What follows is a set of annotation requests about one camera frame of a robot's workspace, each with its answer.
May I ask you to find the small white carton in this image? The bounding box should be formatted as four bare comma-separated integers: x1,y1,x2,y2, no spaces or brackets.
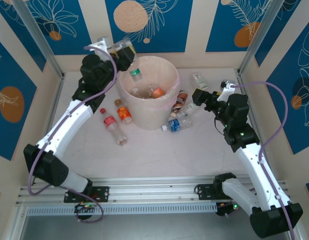
189,72,210,91

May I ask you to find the clear plastic bottle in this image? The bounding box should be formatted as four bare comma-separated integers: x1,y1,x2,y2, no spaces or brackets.
110,37,136,55
176,101,198,120

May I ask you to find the brown label plastic bottle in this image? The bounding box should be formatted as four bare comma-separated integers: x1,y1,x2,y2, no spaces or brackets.
169,89,190,119

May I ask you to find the green label plastic bottle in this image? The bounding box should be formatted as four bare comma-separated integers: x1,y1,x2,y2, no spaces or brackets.
128,66,143,83

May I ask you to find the orange label plastic bottle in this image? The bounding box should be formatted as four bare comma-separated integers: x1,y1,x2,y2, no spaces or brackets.
147,83,166,99

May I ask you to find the blue label bottle white cap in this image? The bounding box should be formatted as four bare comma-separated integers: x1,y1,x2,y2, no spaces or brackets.
161,117,193,133

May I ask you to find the orange label bottle brown cap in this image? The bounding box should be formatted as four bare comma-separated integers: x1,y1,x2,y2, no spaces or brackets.
114,99,133,125

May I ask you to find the red label bottle red cap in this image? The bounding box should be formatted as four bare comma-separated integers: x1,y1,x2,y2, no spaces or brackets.
99,107,128,146

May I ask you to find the beige round plastic bin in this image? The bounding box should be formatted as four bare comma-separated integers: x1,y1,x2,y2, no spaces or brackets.
116,55,181,131

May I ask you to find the small circuit board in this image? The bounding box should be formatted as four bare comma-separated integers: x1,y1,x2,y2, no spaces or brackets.
215,201,242,218
73,202,97,214

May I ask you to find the grey metal panel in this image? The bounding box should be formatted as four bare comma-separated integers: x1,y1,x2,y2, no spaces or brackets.
18,214,293,240

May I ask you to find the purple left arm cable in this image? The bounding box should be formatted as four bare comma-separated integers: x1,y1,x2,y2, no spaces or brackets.
27,45,118,197

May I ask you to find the aluminium side rail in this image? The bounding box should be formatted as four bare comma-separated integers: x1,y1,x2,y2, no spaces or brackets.
45,72,67,137
234,69,289,192

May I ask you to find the aluminium frame post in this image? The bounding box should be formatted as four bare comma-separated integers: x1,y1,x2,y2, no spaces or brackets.
237,0,290,77
12,0,66,81

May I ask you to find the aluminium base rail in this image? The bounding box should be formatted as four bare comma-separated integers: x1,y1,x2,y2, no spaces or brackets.
15,174,293,208

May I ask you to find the white slotted cable duct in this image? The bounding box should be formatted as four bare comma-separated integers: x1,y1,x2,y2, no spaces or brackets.
25,201,218,216

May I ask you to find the purple cable loop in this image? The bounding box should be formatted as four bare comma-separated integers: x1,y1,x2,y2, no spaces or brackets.
75,197,105,224

